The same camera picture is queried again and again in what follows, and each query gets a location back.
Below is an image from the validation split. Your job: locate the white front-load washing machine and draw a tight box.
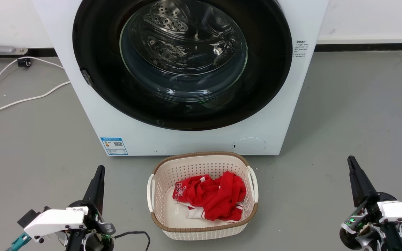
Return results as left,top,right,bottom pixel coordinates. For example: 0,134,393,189
33,0,330,156

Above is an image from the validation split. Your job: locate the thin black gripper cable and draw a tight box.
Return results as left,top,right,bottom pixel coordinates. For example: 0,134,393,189
113,230,151,251

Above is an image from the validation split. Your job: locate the black round glass washer door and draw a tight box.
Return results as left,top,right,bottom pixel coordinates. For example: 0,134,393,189
72,0,293,131

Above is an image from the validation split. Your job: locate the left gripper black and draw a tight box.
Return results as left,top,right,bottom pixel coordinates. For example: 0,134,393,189
66,166,116,251

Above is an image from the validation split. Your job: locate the cream perforated laundry basket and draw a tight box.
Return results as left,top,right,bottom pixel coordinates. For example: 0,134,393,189
147,151,259,241

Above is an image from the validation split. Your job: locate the thick white hose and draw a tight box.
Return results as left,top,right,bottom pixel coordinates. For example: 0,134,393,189
0,81,71,213

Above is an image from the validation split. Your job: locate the blue energy label sticker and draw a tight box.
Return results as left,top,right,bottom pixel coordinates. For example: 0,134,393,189
100,137,128,156

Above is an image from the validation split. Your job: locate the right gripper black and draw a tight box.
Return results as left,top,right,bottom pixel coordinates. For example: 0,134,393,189
339,156,402,251

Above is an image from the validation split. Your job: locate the red garment with white trim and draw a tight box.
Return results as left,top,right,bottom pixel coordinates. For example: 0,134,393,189
172,171,247,223

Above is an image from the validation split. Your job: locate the teal connector piece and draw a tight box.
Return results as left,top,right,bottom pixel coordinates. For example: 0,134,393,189
6,233,32,251

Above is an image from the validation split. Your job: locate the round white filter cover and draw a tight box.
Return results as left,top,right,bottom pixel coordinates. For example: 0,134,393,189
232,137,267,154

